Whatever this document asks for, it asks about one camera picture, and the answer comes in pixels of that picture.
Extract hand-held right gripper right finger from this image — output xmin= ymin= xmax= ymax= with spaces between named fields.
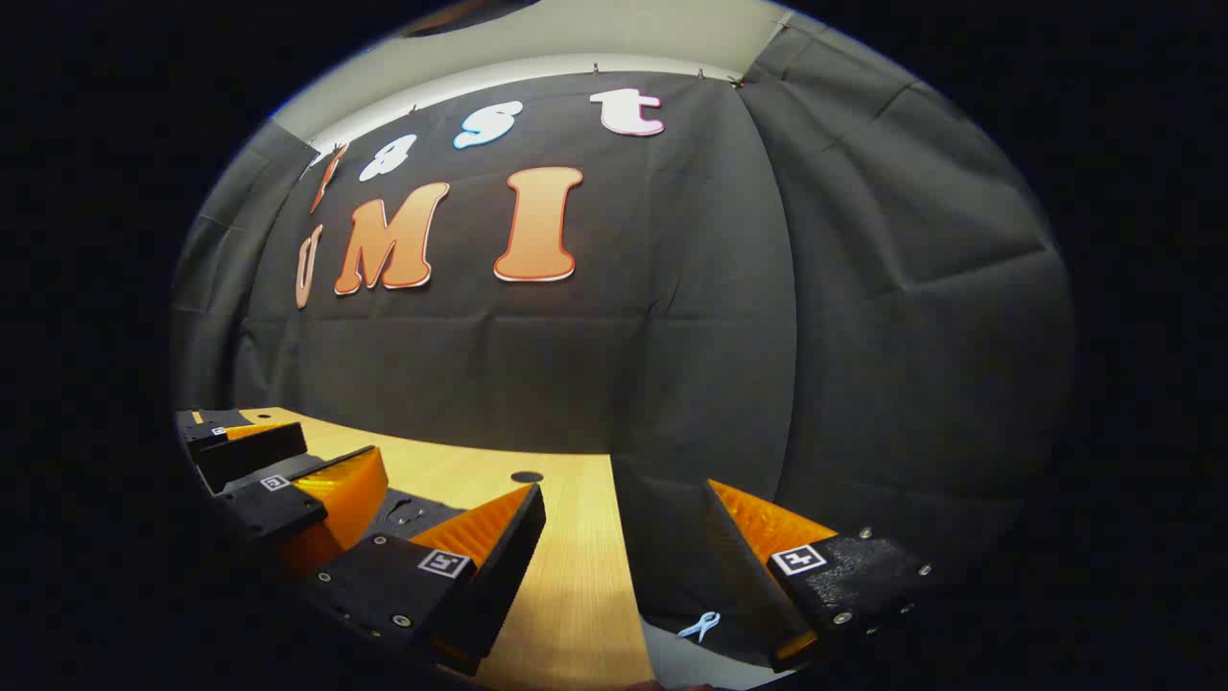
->
xmin=703 ymin=477 xmax=939 ymax=675

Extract dark grey jeans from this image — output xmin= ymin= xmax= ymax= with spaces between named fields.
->
xmin=369 ymin=488 xmax=476 ymax=553

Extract black backdrop cloth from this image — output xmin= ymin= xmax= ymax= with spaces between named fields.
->
xmin=171 ymin=67 xmax=1074 ymax=665

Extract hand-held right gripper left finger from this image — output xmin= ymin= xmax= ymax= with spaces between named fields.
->
xmin=305 ymin=483 xmax=548 ymax=678

